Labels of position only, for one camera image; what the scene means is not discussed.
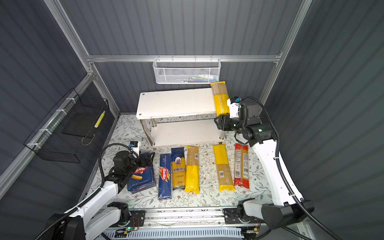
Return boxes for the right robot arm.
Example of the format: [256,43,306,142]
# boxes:
[214,96,340,240]

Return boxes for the yellow barcode spaghetti bag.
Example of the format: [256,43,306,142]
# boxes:
[213,144,235,192]

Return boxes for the blue Barilla pasta box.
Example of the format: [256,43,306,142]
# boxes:
[127,166,156,194]

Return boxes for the blue Barilla spaghetti box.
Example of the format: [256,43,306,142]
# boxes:
[158,154,172,200]

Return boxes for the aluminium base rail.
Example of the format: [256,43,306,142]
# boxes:
[104,206,301,232]

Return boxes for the black wire basket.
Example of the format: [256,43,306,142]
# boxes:
[24,90,109,164]

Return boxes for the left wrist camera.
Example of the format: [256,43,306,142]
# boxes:
[130,141,141,156]

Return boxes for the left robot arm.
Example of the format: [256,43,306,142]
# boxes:
[36,143,155,240]

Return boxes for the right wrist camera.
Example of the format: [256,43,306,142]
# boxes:
[227,97,241,119]

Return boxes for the yellow clear spaghetti bag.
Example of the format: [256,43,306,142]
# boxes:
[185,146,200,194]

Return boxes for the red yellow spaghetti bag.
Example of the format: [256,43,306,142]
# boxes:
[234,144,250,189]

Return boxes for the white two-tier shelf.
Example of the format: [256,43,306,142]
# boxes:
[136,88,225,148]

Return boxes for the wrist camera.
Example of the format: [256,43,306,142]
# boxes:
[227,97,241,119]
[130,141,141,156]

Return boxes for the yellow brush in basket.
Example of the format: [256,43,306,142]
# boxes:
[94,111,106,129]

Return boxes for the blue yellow spaghetti bag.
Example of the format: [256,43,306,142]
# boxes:
[171,148,186,190]

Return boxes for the white wire mesh basket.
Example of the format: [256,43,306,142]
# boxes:
[153,59,222,85]

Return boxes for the yellow Pastatime spaghetti bag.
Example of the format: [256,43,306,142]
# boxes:
[211,82,230,117]

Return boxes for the items in white basket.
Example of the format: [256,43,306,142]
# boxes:
[176,74,219,84]

